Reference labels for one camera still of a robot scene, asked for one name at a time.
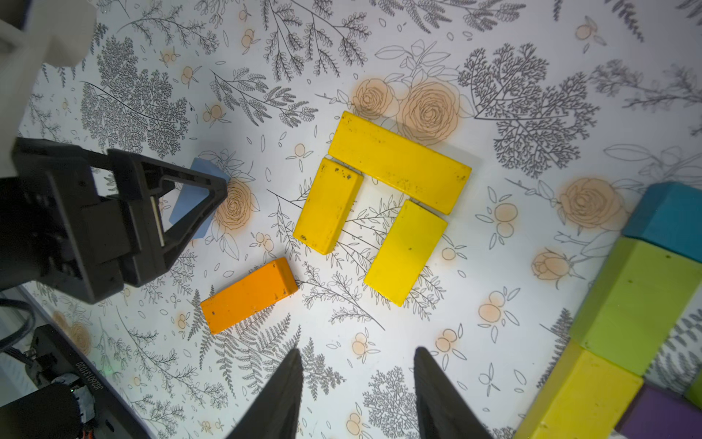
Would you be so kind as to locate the small yellow block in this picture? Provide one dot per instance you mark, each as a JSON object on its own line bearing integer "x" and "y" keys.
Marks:
{"x": 408, "y": 246}
{"x": 327, "y": 206}

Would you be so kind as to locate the orange block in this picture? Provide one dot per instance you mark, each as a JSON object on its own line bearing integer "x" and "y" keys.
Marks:
{"x": 259, "y": 290}

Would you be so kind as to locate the purple block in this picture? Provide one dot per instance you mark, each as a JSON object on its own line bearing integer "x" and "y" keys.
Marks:
{"x": 658, "y": 413}

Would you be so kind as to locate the lime green block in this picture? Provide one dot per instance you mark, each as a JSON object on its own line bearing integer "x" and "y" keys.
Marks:
{"x": 635, "y": 301}
{"x": 694, "y": 392}

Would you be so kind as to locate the light blue block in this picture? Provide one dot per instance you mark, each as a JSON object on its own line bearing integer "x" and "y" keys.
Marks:
{"x": 190, "y": 196}

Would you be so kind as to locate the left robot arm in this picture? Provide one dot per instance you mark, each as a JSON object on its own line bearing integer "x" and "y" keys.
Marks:
{"x": 34, "y": 33}

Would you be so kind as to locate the teal block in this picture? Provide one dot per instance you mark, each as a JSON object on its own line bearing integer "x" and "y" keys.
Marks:
{"x": 669, "y": 216}

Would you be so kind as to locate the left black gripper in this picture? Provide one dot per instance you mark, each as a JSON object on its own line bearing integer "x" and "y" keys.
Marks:
{"x": 87, "y": 224}

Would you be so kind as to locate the long yellow block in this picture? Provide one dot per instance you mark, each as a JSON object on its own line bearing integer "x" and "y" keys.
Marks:
{"x": 423, "y": 174}
{"x": 584, "y": 397}

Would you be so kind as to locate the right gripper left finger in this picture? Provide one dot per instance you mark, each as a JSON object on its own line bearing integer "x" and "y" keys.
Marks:
{"x": 275, "y": 411}

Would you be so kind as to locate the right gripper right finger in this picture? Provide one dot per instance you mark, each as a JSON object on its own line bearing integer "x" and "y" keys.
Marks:
{"x": 442, "y": 412}

